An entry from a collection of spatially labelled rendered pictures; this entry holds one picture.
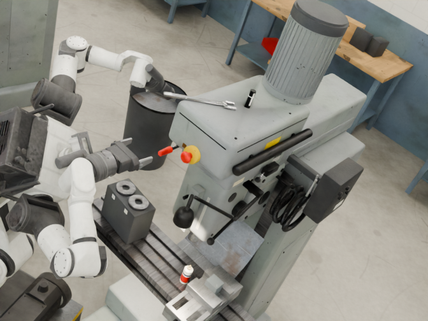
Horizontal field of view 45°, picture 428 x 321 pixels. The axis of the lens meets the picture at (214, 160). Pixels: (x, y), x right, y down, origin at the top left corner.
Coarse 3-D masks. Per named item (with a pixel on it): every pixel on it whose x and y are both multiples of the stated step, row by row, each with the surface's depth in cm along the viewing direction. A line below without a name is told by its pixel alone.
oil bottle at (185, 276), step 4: (184, 268) 225; (188, 268) 224; (192, 268) 226; (184, 272) 225; (188, 272) 224; (184, 276) 226; (188, 276) 225; (180, 280) 228; (184, 280) 227; (188, 280) 228
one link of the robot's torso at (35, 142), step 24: (0, 120) 164; (24, 120) 163; (48, 120) 170; (0, 144) 180; (24, 144) 161; (48, 144) 169; (0, 168) 157; (24, 168) 159; (48, 168) 167; (0, 192) 173; (24, 192) 166; (48, 192) 167
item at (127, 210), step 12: (108, 192) 236; (120, 192) 232; (132, 192) 234; (108, 204) 238; (120, 204) 230; (132, 204) 228; (144, 204) 230; (108, 216) 241; (120, 216) 233; (132, 216) 225; (144, 216) 230; (120, 228) 236; (132, 228) 230; (144, 228) 237; (132, 240) 237
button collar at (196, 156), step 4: (188, 148) 167; (192, 148) 166; (196, 148) 166; (188, 152) 167; (192, 152) 166; (196, 152) 166; (192, 156) 167; (196, 156) 166; (200, 156) 167; (192, 160) 167; (196, 160) 166
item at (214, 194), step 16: (192, 176) 192; (208, 176) 187; (208, 192) 189; (224, 192) 185; (240, 192) 195; (176, 208) 204; (208, 208) 192; (224, 208) 192; (192, 224) 201; (208, 224) 195; (224, 224) 204
